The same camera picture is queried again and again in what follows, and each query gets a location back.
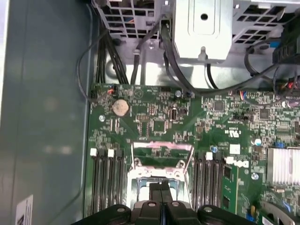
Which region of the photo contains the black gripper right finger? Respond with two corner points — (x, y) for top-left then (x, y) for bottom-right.
(162, 180), (258, 225)

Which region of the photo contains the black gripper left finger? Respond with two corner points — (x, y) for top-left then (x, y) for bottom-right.
(77, 183), (162, 225)

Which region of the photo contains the silver CPU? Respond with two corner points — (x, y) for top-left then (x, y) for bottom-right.
(137, 179), (182, 204)

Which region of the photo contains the metal locking lever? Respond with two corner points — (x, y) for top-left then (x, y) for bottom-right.
(185, 145), (196, 176)

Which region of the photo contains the metal socket cover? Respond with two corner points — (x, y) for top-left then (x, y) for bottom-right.
(131, 140), (196, 179)

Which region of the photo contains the CPU socket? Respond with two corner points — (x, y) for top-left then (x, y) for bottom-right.
(127, 161), (189, 207)

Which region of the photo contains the black RAM slot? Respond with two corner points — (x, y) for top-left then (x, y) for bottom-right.
(98, 150), (107, 213)
(202, 151), (213, 208)
(210, 152), (218, 208)
(107, 149), (116, 211)
(217, 154), (223, 209)
(90, 149), (100, 214)
(116, 150), (126, 210)
(194, 151), (203, 207)

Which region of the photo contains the green RAM stick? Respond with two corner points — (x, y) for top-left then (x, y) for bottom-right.
(221, 164), (239, 211)

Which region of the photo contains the green motherboard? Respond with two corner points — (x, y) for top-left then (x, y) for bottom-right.
(84, 82), (300, 225)

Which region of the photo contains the coin cell battery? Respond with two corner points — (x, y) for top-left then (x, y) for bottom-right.
(112, 98), (130, 117)

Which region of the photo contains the silver heatsink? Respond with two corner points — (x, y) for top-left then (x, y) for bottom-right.
(267, 147), (300, 186)

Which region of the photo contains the white case label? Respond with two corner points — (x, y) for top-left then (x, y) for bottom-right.
(15, 194), (33, 225)

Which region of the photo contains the black PC case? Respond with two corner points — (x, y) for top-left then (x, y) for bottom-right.
(0, 0), (300, 225)

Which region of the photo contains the metal drive cage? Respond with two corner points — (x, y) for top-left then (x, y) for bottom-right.
(92, 0), (300, 65)

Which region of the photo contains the short black cable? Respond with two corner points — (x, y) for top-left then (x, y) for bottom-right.
(205, 63), (221, 90)

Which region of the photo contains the grey black cable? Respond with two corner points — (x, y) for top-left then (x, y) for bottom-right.
(130, 49), (141, 85)

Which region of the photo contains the thick black cable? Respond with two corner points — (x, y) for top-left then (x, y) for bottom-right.
(160, 18), (202, 97)

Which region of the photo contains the black cable bundle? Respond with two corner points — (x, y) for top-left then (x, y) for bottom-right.
(95, 28), (131, 85)

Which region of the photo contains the thin black wire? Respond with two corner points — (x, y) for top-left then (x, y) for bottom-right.
(76, 29), (112, 104)

